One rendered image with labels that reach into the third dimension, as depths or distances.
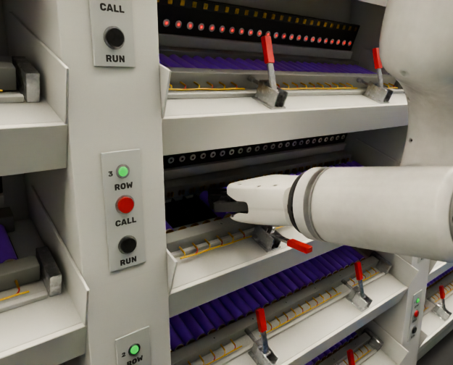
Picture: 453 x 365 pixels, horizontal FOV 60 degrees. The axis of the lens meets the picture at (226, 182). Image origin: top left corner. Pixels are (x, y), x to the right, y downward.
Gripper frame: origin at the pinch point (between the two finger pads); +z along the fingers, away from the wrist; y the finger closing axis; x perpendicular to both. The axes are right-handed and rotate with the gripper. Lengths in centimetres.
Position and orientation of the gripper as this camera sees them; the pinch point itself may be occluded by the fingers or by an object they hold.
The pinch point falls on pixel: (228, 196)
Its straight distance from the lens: 58.0
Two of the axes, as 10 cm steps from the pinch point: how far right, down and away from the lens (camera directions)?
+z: -6.3, -0.2, 7.8
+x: 1.1, 9.9, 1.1
